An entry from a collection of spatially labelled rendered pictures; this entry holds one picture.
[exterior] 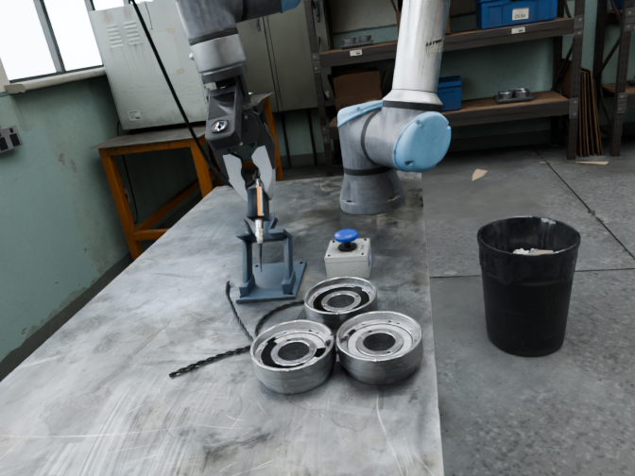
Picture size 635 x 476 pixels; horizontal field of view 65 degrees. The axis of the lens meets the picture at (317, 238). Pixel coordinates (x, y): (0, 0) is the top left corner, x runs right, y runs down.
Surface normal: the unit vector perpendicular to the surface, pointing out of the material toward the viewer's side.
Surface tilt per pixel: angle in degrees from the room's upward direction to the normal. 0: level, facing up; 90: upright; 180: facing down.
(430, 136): 97
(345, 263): 90
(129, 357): 0
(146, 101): 90
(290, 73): 90
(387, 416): 0
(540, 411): 0
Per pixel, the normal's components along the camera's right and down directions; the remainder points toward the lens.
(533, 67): -0.17, 0.40
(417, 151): 0.53, 0.39
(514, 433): -0.14, -0.91
